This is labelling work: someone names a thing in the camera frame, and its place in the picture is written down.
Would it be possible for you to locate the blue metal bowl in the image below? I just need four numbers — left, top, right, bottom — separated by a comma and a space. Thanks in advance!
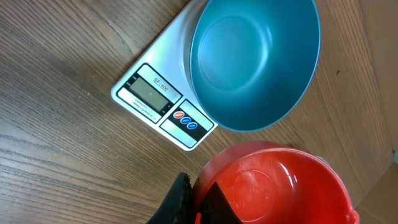
189, 0, 321, 132

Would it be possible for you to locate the white digital kitchen scale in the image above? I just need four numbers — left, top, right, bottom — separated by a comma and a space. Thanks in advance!
111, 0, 217, 151

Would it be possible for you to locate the red scoop with blue handle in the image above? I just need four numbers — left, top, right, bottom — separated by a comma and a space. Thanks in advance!
192, 141, 360, 224

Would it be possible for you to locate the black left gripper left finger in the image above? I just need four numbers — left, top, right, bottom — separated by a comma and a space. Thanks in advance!
147, 172, 193, 224

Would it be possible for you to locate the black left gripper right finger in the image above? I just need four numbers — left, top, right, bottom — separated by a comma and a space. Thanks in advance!
200, 182, 243, 224

